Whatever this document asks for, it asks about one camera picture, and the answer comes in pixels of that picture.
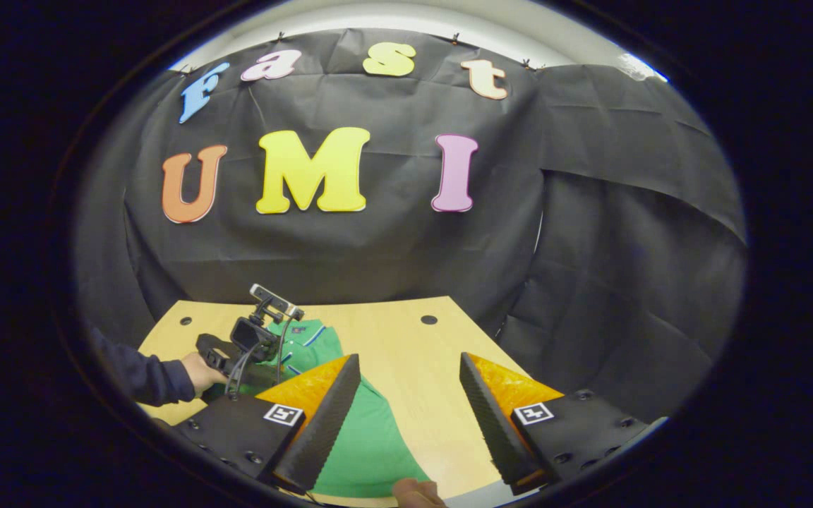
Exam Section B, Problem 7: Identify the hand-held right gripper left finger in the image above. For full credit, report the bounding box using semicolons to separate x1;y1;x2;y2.
170;353;363;496

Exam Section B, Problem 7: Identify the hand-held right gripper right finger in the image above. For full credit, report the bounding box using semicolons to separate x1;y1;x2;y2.
458;351;668;496

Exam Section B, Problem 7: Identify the green T-shirt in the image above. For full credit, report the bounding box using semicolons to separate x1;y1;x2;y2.
223;319;430;499

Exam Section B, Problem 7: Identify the black backdrop cloth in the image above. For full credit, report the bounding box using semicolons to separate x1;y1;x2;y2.
73;28;747;424

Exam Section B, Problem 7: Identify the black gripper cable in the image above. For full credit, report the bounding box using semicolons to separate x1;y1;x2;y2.
225;344;255;399

